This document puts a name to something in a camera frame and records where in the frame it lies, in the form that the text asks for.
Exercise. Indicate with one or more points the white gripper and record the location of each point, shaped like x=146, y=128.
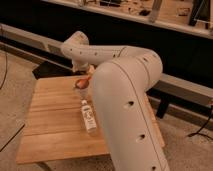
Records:
x=85, y=68

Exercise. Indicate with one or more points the red orange pepper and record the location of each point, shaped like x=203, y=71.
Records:
x=82, y=83

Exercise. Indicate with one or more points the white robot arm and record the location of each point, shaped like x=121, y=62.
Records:
x=130, y=137

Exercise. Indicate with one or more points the clear plastic bottle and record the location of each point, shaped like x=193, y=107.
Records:
x=88, y=116

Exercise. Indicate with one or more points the wooden table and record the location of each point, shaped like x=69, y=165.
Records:
x=54, y=128

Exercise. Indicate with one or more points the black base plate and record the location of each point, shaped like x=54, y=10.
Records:
x=46, y=70

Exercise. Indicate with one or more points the grey metal rail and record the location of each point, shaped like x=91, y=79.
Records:
x=186, y=87

